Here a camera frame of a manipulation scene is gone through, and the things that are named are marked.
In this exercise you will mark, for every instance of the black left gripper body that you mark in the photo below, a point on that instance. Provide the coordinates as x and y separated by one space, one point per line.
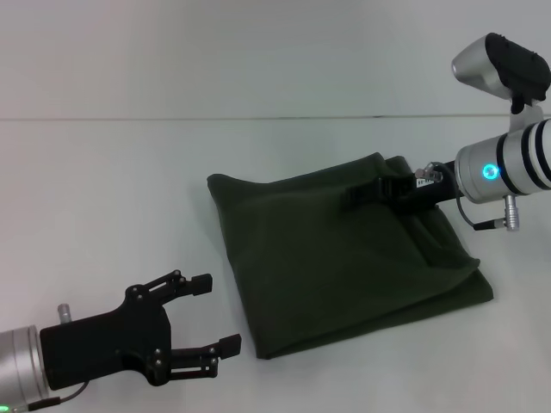
107 340

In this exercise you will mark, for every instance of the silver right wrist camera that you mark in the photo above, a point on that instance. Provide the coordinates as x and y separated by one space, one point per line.
473 64

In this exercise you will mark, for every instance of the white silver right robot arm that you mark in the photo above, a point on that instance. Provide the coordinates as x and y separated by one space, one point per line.
508 168

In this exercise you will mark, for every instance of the dark green shirt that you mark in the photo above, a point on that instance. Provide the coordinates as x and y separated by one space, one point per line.
336 266

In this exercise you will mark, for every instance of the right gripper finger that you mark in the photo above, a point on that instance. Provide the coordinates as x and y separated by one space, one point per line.
374 191

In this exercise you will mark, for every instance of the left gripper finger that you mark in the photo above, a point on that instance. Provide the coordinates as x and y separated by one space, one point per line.
181 285
202 355

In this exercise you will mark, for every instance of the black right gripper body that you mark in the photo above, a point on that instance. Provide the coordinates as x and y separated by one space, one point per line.
435 191

